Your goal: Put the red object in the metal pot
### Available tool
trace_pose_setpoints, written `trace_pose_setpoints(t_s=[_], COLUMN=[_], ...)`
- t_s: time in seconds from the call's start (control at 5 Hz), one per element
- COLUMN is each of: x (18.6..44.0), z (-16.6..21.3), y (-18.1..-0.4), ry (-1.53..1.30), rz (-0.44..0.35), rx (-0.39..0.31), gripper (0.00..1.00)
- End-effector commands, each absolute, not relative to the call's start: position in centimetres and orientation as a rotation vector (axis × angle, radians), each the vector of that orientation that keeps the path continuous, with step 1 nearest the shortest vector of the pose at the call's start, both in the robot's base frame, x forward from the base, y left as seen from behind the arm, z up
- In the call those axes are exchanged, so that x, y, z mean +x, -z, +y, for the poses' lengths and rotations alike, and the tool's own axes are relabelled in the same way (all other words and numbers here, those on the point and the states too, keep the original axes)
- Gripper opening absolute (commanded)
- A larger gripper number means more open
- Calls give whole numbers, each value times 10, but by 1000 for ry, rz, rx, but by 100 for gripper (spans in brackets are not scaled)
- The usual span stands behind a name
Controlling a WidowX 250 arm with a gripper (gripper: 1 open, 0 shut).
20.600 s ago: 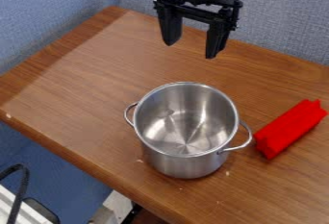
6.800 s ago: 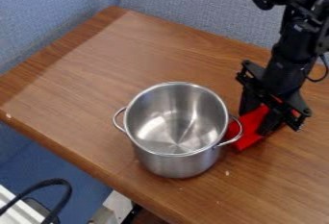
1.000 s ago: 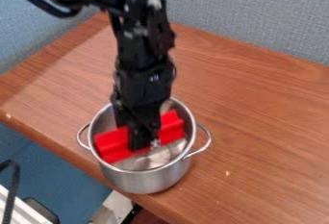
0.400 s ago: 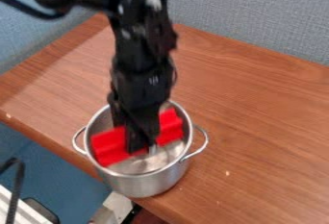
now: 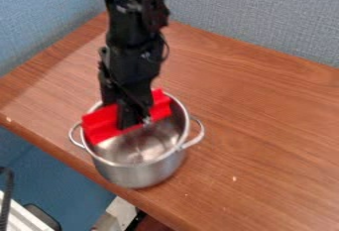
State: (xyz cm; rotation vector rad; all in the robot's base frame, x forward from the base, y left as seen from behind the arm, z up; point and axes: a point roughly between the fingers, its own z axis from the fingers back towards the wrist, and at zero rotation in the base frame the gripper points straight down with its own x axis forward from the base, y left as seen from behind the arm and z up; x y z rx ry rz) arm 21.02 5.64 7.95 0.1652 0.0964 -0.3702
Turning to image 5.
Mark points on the red block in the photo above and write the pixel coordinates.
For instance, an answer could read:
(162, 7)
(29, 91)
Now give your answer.
(100, 121)

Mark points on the white box under table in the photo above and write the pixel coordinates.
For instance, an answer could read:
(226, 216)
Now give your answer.
(116, 217)

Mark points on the stainless steel metal pot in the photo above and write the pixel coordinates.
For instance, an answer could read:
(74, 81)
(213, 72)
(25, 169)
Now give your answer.
(141, 157)

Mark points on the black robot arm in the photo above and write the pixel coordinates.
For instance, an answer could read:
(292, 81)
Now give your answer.
(134, 23)

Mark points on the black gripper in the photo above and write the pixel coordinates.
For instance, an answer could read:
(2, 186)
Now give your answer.
(125, 74)

